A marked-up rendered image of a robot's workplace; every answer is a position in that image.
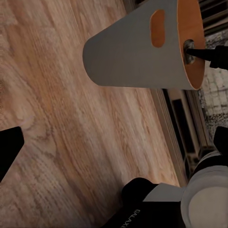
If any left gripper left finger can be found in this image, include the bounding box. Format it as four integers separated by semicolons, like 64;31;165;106
0;126;24;182

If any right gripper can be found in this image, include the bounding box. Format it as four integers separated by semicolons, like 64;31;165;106
186;45;228;70

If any trash can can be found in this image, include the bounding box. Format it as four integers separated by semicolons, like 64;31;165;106
82;0;206;90

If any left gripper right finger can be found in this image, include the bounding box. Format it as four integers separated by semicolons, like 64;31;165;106
213;126;228;164

